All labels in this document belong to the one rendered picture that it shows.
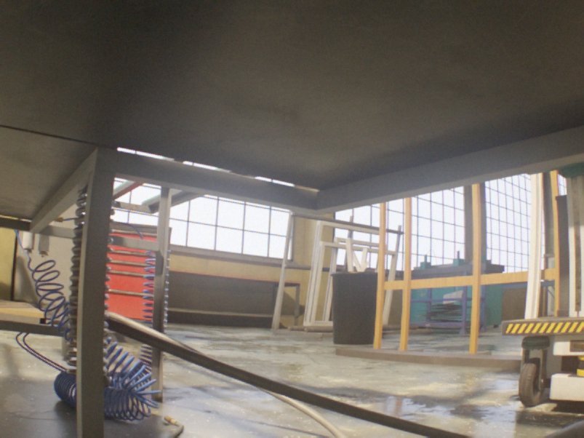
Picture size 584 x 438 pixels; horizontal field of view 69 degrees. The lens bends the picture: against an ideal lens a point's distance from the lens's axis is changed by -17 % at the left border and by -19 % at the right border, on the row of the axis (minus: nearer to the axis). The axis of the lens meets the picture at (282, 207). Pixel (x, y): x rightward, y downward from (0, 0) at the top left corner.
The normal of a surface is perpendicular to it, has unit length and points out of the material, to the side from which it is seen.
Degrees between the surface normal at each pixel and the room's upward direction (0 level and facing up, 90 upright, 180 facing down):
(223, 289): 90
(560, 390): 90
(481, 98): 180
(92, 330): 90
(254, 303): 90
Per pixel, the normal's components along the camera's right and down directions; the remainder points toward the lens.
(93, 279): 0.58, -0.14
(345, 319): -0.51, -0.13
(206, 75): -0.05, 0.98
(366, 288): 0.32, -0.11
